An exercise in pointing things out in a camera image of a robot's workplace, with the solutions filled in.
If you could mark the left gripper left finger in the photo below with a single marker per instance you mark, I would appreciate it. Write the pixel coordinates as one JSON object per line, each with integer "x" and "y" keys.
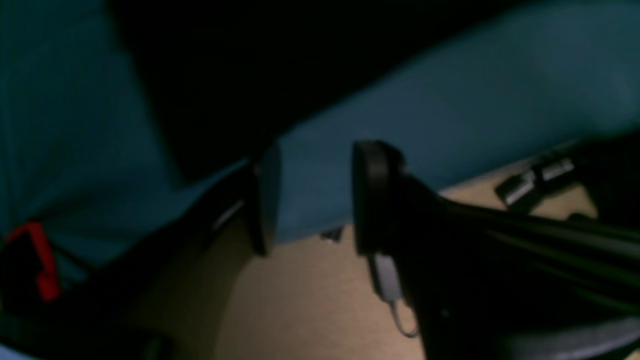
{"x": 263, "y": 199}

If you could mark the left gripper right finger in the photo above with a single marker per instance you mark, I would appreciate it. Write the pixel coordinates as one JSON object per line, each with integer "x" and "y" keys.
{"x": 377, "y": 173}

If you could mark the black T-shirt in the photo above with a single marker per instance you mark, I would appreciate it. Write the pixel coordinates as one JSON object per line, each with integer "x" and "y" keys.
{"x": 226, "y": 77}

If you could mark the teal table cloth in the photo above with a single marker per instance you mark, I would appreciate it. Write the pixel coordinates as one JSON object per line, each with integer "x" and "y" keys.
{"x": 80, "y": 152}

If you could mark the orange black clamp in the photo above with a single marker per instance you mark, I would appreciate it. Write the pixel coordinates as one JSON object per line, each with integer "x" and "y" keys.
{"x": 29, "y": 268}

